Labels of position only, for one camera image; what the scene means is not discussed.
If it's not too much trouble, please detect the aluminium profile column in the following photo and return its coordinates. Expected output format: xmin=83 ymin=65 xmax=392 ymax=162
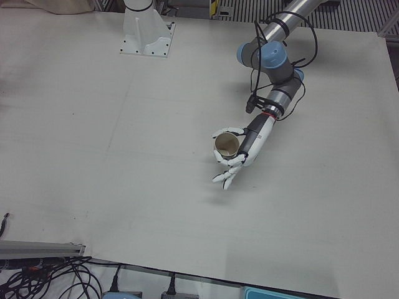
xmin=0 ymin=239 xmax=87 ymax=260

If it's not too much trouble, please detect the black power plug cable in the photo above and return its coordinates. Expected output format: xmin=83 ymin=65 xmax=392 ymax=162
xmin=166 ymin=272 xmax=177 ymax=295
xmin=87 ymin=257 xmax=123 ymax=293

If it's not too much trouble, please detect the white pedestal mount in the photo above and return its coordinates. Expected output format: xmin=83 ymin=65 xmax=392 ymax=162
xmin=119 ymin=0 xmax=176 ymax=59

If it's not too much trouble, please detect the tan paper cup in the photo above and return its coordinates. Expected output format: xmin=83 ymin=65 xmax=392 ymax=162
xmin=213 ymin=133 xmax=241 ymax=158

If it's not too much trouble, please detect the light blue plastic bin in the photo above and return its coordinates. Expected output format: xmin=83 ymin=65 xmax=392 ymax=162
xmin=242 ymin=285 xmax=341 ymax=299

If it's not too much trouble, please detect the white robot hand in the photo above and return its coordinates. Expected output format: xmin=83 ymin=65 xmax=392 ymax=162
xmin=211 ymin=112 xmax=278 ymax=191

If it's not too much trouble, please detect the grey power adapter box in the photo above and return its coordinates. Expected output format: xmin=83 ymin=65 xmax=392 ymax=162
xmin=102 ymin=290 xmax=143 ymax=299
xmin=160 ymin=292 xmax=201 ymax=299

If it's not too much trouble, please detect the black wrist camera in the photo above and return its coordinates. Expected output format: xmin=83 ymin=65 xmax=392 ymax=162
xmin=245 ymin=94 xmax=257 ymax=114

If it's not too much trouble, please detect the beige cloth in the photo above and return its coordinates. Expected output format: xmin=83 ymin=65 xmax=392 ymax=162
xmin=24 ymin=0 xmax=98 ymax=14

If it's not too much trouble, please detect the aluminium frame rail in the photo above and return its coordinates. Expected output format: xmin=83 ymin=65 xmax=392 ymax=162
xmin=377 ymin=4 xmax=399 ymax=39

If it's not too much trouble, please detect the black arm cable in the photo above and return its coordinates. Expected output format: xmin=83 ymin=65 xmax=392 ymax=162
xmin=248 ymin=11 xmax=319 ymax=122

